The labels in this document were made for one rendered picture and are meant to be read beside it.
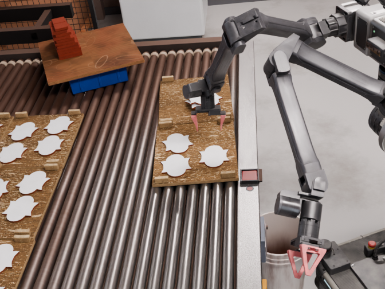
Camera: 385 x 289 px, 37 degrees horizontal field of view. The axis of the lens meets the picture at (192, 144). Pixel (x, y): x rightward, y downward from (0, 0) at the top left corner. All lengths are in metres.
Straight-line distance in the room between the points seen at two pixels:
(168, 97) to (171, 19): 2.55
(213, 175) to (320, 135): 1.89
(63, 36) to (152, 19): 2.33
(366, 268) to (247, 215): 0.90
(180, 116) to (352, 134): 1.74
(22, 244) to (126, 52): 1.29
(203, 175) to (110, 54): 1.05
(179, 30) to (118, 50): 2.29
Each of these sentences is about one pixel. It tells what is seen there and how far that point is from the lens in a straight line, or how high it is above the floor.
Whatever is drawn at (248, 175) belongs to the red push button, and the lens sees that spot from 2.32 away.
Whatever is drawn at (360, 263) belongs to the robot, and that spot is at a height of 0.26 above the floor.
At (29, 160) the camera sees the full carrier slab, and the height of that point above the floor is 0.94.
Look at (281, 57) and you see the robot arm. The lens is 1.70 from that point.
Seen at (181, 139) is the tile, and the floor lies 0.94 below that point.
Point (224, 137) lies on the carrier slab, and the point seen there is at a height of 0.94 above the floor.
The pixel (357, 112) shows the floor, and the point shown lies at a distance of 4.36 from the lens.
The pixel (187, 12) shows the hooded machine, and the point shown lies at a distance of 5.30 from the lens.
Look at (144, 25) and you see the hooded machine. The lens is 5.40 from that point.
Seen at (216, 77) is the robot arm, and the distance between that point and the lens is 2.19.
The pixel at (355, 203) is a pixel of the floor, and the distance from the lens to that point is 3.59.
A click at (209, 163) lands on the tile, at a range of 2.37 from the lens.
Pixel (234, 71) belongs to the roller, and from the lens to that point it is 3.04.
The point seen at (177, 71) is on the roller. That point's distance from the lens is 3.09.
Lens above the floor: 2.42
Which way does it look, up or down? 36 degrees down
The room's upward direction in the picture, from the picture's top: 7 degrees counter-clockwise
